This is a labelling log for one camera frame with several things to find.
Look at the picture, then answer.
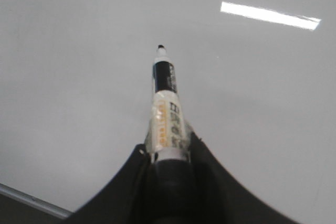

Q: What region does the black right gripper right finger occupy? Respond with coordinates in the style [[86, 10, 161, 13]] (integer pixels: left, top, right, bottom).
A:
[[190, 132, 297, 223]]

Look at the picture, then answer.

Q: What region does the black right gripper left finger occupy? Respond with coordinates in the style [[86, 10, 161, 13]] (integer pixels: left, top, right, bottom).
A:
[[67, 144, 156, 223]]

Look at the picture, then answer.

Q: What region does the black white whiteboard marker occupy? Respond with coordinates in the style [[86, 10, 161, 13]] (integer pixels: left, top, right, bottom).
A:
[[144, 45, 197, 223]]

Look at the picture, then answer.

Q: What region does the white whiteboard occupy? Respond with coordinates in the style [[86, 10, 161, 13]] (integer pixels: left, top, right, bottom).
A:
[[1, 0, 335, 223]]

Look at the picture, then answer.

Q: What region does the aluminium whiteboard tray rail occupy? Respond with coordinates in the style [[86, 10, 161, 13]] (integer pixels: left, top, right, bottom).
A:
[[1, 184, 72, 219]]

